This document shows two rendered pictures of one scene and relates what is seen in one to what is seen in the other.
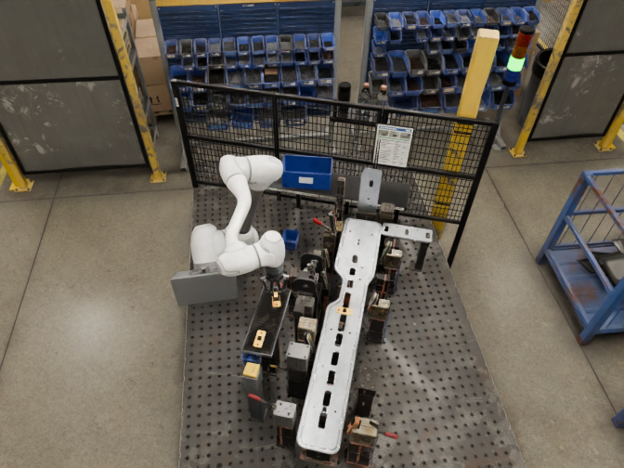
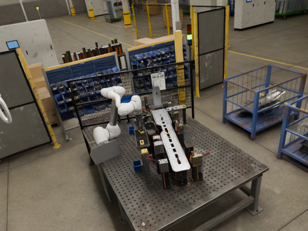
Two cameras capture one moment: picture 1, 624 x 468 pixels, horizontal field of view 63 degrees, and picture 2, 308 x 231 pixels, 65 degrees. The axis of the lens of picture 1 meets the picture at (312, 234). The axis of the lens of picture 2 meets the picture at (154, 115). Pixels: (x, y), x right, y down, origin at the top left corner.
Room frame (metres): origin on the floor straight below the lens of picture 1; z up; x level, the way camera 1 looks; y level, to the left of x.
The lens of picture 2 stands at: (-0.91, 0.69, 2.65)
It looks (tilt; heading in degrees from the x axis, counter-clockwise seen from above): 29 degrees down; 343
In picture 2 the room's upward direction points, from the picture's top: 8 degrees counter-clockwise
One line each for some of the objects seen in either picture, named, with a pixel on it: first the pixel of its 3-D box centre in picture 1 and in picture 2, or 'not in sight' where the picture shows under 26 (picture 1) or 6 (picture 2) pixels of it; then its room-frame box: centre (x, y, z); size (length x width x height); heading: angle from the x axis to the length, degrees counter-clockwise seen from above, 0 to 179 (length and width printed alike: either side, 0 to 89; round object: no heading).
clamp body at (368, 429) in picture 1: (362, 441); (196, 167); (0.86, -0.24, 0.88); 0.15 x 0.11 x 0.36; 79
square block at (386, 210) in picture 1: (383, 227); (166, 112); (2.17, -0.44, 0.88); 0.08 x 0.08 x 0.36; 79
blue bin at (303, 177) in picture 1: (306, 172); (129, 101); (2.43, 0.04, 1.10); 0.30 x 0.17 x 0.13; 86
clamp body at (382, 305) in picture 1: (377, 321); (180, 135); (1.50, -0.36, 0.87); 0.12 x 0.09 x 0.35; 79
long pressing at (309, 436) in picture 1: (344, 315); (168, 133); (1.45, -0.18, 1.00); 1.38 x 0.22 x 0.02; 169
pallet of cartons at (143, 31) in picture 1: (139, 48); (32, 102); (5.00, 1.83, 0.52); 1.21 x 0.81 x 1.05; 12
